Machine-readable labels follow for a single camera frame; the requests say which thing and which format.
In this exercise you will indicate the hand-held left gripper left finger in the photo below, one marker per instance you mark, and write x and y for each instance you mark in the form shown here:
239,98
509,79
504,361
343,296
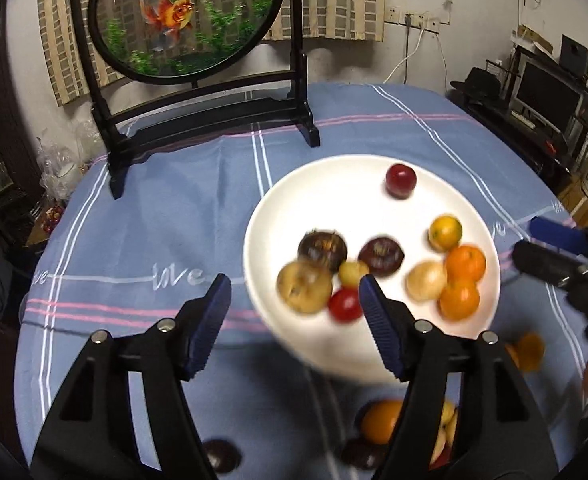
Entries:
209,325

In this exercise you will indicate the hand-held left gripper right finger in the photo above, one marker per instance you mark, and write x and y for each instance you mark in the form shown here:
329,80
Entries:
381,325

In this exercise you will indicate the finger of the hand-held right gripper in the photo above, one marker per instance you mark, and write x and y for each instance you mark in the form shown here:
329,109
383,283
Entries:
553,232
538,260

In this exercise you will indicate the large red tomato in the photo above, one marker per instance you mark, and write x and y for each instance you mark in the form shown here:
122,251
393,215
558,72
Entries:
345,305

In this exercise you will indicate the small yellow-green fruit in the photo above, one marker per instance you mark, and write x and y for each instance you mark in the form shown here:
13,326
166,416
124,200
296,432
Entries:
352,272
447,410

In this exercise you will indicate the pale yellow round fruit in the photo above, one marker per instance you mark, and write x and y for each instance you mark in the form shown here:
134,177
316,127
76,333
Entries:
426,280

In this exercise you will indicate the dark brown water chestnut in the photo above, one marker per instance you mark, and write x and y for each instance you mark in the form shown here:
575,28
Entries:
381,256
322,247

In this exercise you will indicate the orange mandarin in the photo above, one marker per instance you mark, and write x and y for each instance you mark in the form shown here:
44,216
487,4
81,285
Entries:
466,262
529,352
381,421
458,300

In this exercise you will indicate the yellow-brown potato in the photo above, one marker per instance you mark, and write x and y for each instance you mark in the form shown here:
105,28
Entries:
304,286

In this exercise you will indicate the large yellow-green citrus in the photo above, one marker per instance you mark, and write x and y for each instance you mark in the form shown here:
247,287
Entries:
444,232

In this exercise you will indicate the small dark purple plum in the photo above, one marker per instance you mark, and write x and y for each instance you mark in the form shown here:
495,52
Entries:
221,455
361,452

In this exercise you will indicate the pale pink ridged fruit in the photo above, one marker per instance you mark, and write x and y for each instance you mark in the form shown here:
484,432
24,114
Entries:
449,435

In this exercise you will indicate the white oval plate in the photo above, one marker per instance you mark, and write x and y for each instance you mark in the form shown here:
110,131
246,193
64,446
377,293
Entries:
334,200

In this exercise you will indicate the large dark red plum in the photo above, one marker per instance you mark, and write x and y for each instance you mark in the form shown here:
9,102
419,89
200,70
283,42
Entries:
438,457

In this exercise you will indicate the small dark red plum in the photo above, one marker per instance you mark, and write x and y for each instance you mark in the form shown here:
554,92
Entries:
400,181

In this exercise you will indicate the black computer desk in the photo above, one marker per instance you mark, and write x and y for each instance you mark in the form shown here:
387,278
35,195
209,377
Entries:
523,135

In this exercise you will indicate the blue striped tablecloth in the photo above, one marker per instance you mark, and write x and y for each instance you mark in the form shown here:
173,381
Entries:
149,210

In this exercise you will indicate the computer monitor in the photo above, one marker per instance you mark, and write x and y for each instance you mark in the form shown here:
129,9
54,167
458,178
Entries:
546,95

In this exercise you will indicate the black hat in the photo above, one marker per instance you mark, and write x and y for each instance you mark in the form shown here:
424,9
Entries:
476,85

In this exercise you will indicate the black speaker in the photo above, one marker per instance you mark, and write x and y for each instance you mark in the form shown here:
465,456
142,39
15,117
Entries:
574,57

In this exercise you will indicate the small cardboard box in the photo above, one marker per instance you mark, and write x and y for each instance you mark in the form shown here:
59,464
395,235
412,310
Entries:
533,39

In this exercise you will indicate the clear plastic bags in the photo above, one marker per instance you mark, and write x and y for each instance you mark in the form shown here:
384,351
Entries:
61,165

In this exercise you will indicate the round goldfish table screen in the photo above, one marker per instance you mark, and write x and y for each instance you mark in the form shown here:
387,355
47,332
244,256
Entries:
184,15

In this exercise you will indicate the patterned woven curtain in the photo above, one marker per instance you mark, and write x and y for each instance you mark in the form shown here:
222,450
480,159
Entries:
339,0

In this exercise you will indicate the white wall outlet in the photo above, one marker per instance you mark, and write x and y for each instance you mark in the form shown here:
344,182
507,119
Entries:
392,15

